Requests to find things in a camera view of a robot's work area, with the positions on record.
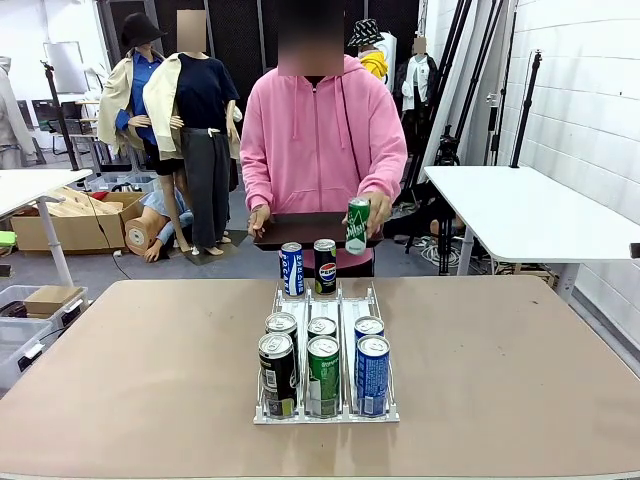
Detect person's right hand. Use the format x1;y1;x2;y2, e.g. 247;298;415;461
247;203;274;240

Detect person's left hand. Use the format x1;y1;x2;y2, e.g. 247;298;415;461
342;191;394;236

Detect green Sprite can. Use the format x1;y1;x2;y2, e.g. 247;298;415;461
306;316;339;344
306;335;342;419
344;197;372;256

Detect dark brown serving tray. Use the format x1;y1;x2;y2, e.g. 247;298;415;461
252;212;385;251

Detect blue Pocari Sweat can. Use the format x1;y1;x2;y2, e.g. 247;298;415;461
355;334;391;418
279;241;306;298
353;315;386;344

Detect person's right forearm pink sleeve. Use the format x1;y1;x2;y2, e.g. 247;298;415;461
239;149;276;212

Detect person's left forearm pink sleeve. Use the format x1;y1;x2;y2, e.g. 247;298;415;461
357;149;409;199

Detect person in pink hoodie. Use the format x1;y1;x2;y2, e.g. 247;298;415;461
239;0;409;279

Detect black Pepsi can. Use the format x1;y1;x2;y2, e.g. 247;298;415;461
264;312;301;389
257;332;300;420
313;238;338;295

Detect mannequin torso in blue cloth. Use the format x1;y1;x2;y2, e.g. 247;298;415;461
124;192;195;264

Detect mannequin in white jacket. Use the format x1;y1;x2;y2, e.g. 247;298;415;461
399;37;440;151

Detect white table with square leg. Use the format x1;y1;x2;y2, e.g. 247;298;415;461
423;164;640;304

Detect mannequin in navy top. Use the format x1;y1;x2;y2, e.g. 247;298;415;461
143;9;244;257

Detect mannequin in yellow hoodie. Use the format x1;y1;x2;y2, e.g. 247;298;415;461
347;18;397;96

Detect clear bins with tools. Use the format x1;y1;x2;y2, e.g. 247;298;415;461
87;172;161;195

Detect flat brown box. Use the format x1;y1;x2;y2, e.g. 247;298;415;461
499;262;559;289

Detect black stand pole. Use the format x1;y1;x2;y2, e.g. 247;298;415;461
407;0;475;189
449;0;505;151

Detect black light stand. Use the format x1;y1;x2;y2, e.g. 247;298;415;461
508;48;544;170

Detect patterned bucket hat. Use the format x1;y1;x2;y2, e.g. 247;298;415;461
347;18;385;49

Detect mannequin in blue shirt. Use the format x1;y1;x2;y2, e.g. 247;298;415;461
97;12;196;254

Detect large cardboard box with wood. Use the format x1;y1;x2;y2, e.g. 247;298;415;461
9;186;147;253

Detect clear can dispenser rack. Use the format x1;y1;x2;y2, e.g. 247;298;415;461
253;280;401;425

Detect small flat cardboard box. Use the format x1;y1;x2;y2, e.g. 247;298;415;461
23;285;85;317

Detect black bucket hat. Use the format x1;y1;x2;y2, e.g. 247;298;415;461
119;12;168;49

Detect black tripod stand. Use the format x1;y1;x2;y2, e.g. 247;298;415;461
39;59;82;172

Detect white table with round leg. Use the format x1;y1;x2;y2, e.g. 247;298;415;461
0;168;95;287

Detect white board panel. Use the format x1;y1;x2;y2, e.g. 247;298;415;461
43;41;90;95

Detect clear plastic storage bin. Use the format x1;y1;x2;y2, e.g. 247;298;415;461
0;317;56;394
0;284;90;331

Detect mannequin in grey hoodie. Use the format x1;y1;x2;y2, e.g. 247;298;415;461
0;55;37;170

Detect white cable coil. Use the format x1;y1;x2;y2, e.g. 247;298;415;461
419;234;451;269

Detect dark mannequin base plate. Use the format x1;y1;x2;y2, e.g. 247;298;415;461
185;243;242;266

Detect black camera on tripod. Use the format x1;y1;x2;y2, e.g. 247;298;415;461
433;124;461;167

